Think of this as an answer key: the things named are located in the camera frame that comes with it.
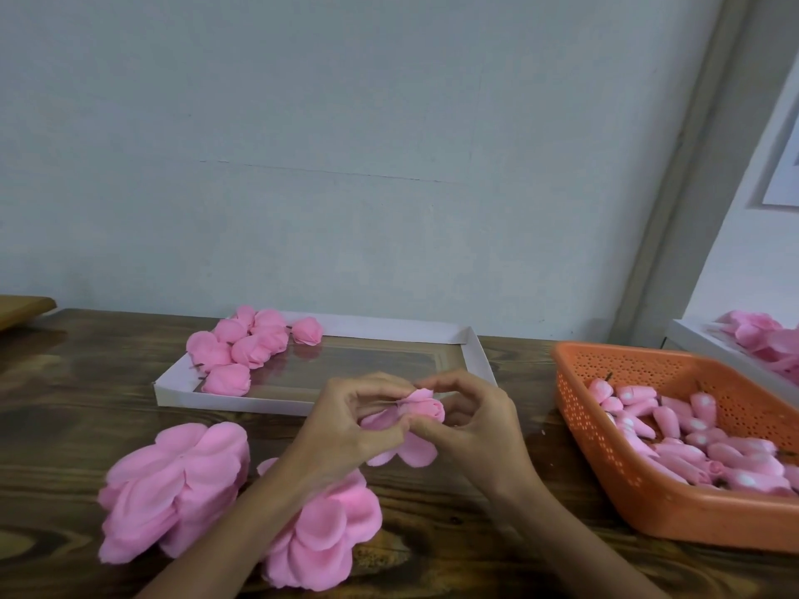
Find person's right hand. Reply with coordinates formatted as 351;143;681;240
405;371;544;504

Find person's left hand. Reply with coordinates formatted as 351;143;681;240
277;371;419;497

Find white shallow tray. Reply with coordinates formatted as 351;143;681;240
153;311;497;417

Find stack of pink petals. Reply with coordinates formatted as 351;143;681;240
257;458;385;592
97;420;251;565

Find pink petal flower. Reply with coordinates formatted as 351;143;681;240
250;310;291;357

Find group of finished pink roses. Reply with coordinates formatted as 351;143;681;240
185;305;325;397

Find pink rose buds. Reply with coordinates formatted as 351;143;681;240
587;378;799;497

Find pile of pink petals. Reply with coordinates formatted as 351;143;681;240
717;309;799;384

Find person's left forearm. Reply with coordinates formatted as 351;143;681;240
137;468;339;599

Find person's right forearm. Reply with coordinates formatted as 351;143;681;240
493;473;673;599

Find orange plastic basket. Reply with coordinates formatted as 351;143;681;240
553;341;799;554

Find white paper notice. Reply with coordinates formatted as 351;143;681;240
760;111;799;210

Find grey door frame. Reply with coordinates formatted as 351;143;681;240
614;0;799;348

